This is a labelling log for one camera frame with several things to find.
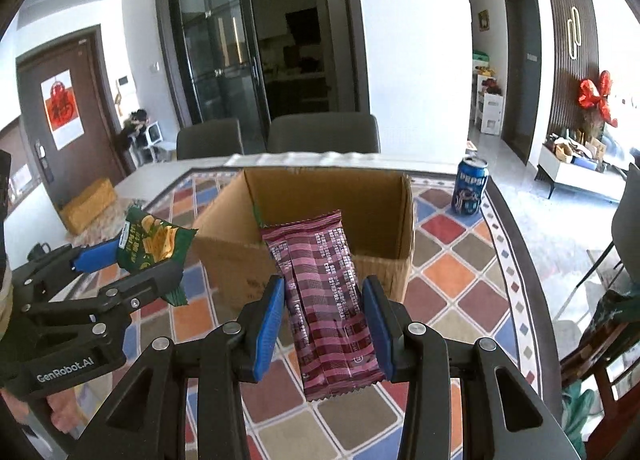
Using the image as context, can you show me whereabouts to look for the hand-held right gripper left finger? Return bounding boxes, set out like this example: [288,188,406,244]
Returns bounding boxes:
[82,275,286,460]

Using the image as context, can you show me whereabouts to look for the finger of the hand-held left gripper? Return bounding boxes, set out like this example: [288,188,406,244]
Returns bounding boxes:
[22,262,184,331]
[12,238,124,287]

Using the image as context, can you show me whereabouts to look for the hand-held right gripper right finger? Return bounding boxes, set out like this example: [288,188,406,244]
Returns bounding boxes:
[361,276,583,460]

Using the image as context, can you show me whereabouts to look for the dark green chips packet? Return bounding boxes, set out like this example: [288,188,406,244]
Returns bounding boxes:
[116,206,197,307]

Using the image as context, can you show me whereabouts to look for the maroon striped snack packet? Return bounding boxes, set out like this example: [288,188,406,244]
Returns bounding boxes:
[261,210,387,402]

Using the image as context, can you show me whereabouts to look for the brown cardboard box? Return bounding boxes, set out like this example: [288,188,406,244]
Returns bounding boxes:
[192,167,416,305]

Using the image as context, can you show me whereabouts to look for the person's left hand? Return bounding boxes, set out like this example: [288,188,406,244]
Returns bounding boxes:
[47,382,83,436]

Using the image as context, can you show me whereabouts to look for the yellow box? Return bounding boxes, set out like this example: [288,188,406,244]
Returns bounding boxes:
[59,178,117,235]

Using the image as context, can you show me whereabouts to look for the colourful patchwork tablecloth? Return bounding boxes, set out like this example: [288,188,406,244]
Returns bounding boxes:
[65,167,556,460]

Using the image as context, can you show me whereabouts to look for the small white cabinet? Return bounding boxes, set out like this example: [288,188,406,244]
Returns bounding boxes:
[132,122,176,165]

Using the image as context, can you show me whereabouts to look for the small black item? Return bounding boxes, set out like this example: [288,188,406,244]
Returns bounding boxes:
[119,110,151,151]

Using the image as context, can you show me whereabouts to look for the red door poster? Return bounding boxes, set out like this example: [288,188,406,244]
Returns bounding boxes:
[41,70,83,149]

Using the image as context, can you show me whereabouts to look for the grey dining chair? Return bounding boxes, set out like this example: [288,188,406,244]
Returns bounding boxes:
[266,114,381,155]
[176,118,244,161]

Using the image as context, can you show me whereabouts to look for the brown entrance door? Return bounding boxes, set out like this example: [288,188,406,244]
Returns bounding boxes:
[16,24,126,205]

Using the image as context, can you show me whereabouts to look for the blue soda can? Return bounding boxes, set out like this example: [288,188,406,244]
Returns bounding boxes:
[451,156,489,217]

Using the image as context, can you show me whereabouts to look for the wooden chair with green cushion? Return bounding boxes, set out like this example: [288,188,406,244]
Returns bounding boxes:
[560,285,640,446]

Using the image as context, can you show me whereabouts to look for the black framed glass door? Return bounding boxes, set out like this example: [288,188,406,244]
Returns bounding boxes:
[155,0,271,151]

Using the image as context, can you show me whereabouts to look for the white storage shelf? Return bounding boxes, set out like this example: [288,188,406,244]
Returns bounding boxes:
[472,74,506,135]

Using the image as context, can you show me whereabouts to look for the white low cabinet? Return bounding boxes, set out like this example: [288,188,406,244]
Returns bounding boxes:
[535,144,628,205]

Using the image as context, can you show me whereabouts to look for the pile of cardboard items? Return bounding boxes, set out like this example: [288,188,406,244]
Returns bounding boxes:
[545,127,608,173]

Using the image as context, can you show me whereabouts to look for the dark grey chair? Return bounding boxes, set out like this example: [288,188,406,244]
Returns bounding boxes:
[575,177,640,291]

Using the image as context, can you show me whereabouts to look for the brown interior door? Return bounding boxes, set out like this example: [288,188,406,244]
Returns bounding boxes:
[502,0,543,163]

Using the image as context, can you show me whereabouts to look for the red bow decoration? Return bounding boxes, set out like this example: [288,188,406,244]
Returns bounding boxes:
[578,70,619,128]

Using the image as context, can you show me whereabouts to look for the dark slatted wall panel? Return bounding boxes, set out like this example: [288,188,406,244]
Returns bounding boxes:
[542,0,601,141]

